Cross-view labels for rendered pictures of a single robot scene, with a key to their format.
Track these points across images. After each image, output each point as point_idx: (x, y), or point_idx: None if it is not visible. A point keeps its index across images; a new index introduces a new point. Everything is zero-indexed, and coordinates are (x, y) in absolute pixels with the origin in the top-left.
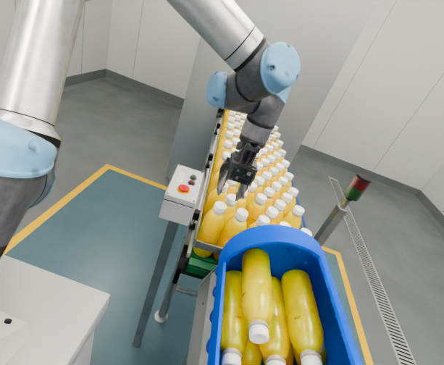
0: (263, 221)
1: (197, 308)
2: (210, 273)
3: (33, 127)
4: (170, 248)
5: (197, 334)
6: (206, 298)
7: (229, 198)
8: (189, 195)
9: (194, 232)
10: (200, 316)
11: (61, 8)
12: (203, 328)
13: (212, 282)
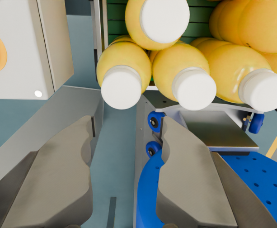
0: (260, 109)
1: (137, 123)
2: (144, 99)
3: None
4: (81, 15)
5: (138, 153)
6: (143, 127)
7: (153, 32)
8: (15, 73)
9: (104, 9)
10: (139, 139)
11: None
12: (142, 165)
13: (147, 120)
